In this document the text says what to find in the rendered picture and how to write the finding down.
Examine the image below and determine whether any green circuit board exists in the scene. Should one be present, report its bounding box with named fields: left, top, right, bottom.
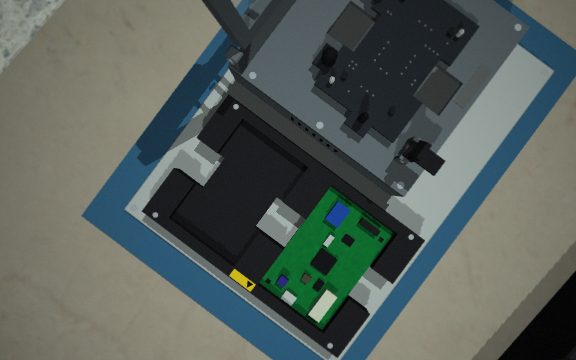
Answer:
left=259, top=187, right=394, bottom=329

